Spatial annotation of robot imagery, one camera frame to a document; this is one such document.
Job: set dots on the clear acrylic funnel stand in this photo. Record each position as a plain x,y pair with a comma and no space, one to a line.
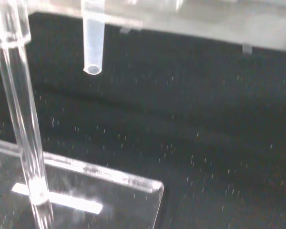
26,133

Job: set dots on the black cloth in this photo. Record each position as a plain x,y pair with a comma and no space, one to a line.
193,131

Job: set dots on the clear cloth clip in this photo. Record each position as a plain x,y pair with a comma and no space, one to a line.
248,48
125,30

